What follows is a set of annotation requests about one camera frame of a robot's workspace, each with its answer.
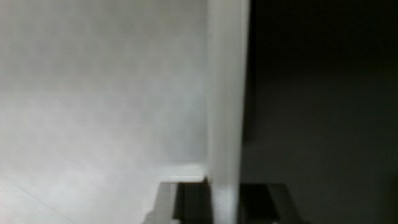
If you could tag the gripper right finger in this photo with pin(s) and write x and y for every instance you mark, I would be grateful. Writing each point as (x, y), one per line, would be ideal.
(268, 205)

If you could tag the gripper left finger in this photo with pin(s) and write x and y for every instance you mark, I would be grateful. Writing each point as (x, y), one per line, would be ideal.
(181, 204)

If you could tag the white desk top tray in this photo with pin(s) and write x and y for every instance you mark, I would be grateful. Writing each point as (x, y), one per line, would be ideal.
(122, 106)

